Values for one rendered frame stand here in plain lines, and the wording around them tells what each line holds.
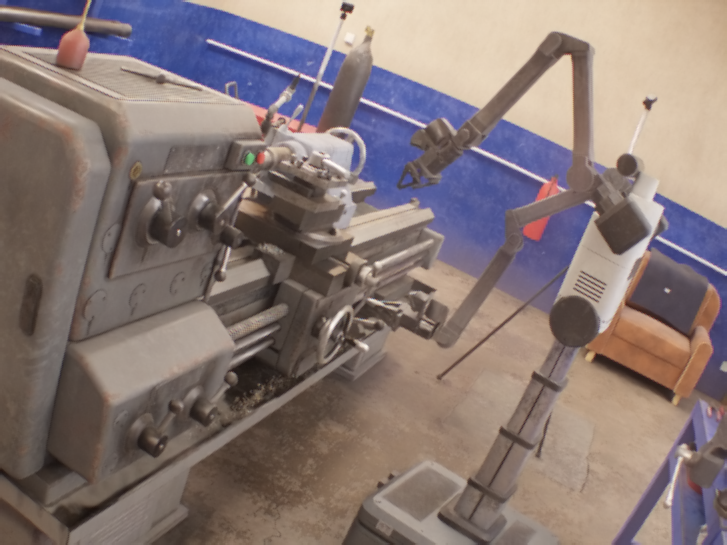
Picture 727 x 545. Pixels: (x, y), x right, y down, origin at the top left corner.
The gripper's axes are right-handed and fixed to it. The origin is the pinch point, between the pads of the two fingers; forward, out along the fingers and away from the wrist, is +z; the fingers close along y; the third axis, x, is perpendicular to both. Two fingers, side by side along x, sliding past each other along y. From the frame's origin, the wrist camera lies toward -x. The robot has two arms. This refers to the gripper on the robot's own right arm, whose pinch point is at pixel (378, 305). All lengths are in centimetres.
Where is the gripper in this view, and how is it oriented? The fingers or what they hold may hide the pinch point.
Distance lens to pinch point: 253.6
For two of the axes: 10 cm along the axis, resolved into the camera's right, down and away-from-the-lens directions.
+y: -4.3, 3.5, -8.3
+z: -8.6, -4.3, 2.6
